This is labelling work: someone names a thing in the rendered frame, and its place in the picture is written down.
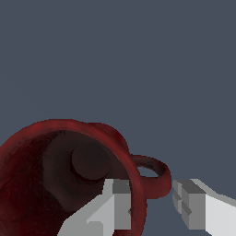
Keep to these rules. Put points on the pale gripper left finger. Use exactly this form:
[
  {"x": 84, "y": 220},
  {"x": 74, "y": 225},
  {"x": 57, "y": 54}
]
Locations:
[{"x": 106, "y": 212}]

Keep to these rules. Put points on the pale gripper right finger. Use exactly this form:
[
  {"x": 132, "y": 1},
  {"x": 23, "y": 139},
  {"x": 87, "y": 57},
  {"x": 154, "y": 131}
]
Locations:
[{"x": 204, "y": 212}]

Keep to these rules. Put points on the dark red mug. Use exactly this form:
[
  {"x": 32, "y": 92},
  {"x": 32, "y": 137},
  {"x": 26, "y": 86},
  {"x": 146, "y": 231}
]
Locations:
[{"x": 27, "y": 172}]

